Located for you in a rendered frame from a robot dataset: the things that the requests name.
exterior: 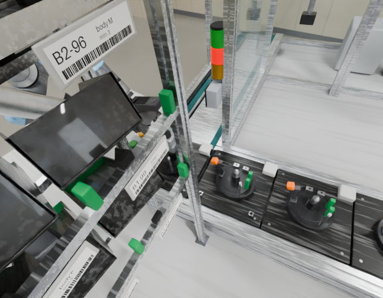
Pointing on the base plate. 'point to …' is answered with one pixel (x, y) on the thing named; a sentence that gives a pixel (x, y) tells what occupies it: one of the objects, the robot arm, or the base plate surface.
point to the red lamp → (217, 56)
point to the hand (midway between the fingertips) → (168, 138)
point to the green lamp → (217, 38)
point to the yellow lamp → (217, 71)
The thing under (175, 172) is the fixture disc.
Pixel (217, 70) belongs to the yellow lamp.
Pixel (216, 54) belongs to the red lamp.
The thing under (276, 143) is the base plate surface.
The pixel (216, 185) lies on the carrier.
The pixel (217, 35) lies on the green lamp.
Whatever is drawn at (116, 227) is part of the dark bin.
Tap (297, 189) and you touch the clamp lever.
